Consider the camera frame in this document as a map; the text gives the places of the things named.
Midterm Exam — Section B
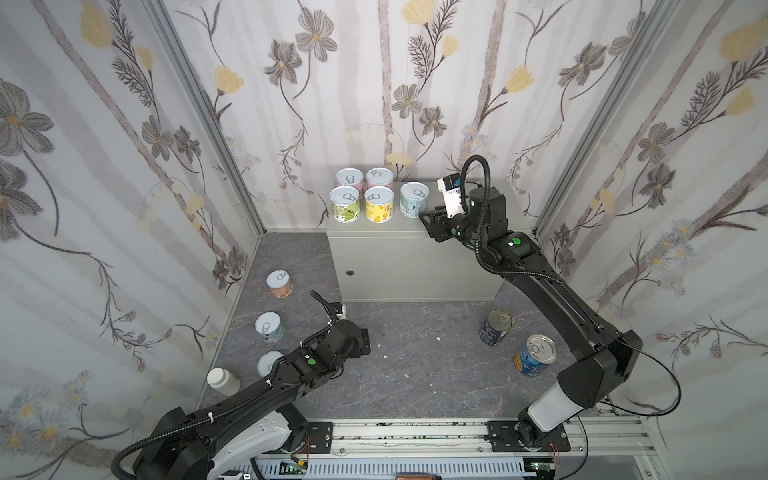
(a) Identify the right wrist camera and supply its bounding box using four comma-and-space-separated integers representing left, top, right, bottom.
437, 173, 466, 219

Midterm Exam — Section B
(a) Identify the white plastic bottle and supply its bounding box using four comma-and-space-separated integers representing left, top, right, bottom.
206, 367, 241, 397

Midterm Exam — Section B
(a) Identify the teal label can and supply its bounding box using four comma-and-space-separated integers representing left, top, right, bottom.
399, 182, 430, 219
257, 350, 283, 377
254, 311, 285, 343

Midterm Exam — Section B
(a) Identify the blue corn label can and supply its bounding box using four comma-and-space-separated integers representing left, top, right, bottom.
513, 334, 557, 377

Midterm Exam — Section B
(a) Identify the black label can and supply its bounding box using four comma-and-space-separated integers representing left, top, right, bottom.
479, 310, 514, 346

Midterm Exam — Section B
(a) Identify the yellow label can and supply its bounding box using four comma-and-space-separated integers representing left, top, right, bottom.
364, 186, 395, 224

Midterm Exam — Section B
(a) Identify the orange label can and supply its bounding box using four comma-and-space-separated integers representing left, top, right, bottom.
266, 270, 293, 298

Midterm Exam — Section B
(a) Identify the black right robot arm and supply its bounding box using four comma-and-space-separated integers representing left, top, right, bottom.
419, 155, 644, 451

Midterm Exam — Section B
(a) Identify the grey metal cabinet counter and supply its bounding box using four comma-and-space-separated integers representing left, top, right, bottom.
327, 183, 502, 302

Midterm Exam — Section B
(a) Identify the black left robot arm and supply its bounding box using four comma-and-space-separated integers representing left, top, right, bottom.
110, 291, 371, 479

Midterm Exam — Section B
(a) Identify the pink label can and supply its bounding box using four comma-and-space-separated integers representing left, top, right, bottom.
365, 167, 394, 190
335, 167, 365, 194

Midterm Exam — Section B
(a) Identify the green label can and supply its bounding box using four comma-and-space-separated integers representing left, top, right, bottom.
329, 186, 360, 223

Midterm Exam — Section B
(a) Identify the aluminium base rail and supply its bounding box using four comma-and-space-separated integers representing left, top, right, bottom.
209, 417, 667, 480

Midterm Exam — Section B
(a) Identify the teal label can front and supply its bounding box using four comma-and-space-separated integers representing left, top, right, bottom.
257, 350, 283, 377

